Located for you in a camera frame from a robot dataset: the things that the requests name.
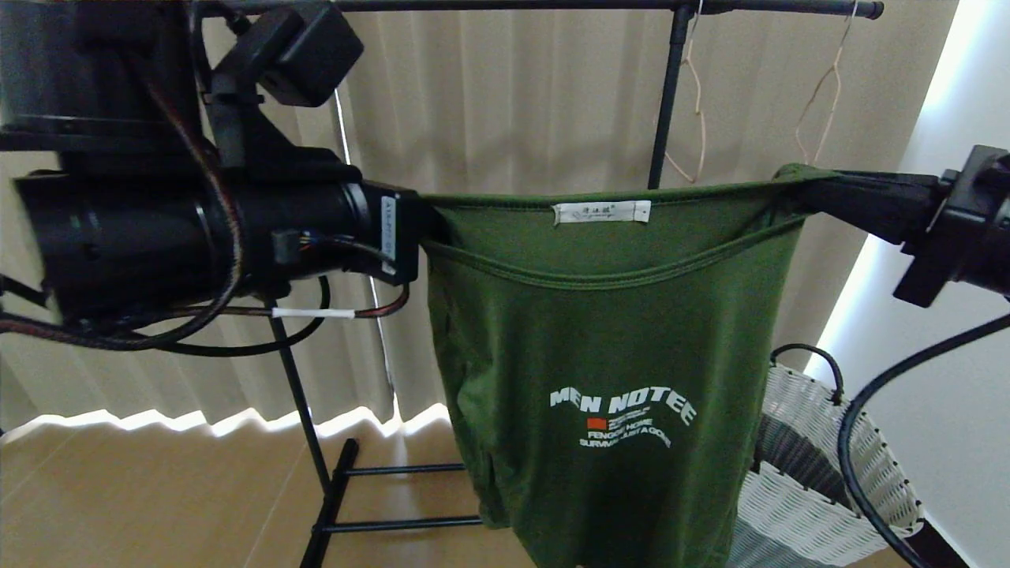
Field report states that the white laundry basket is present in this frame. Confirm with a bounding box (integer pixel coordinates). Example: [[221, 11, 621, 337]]
[[726, 345, 922, 568]]

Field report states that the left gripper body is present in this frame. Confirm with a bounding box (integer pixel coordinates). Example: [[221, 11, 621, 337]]
[[14, 170, 421, 320]]

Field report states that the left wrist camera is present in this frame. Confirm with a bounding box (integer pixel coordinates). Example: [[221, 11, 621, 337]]
[[209, 0, 365, 178]]

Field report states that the pink clothes hanger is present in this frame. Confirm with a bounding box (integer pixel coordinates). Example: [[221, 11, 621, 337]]
[[665, 12, 705, 184], [795, 8, 857, 166]]

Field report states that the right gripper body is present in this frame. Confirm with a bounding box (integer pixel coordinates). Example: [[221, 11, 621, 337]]
[[894, 146, 1010, 308]]

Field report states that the beige curtain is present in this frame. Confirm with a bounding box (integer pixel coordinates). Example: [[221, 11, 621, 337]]
[[0, 0, 960, 443]]

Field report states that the green printed shirt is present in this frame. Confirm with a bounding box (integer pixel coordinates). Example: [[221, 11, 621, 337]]
[[418, 163, 839, 568]]

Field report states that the black cable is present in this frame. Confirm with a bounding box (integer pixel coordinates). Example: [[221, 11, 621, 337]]
[[838, 314, 1010, 568], [138, 276, 332, 357]]

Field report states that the black clothes rack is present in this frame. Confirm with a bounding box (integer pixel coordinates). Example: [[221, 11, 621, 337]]
[[189, 0, 885, 568]]

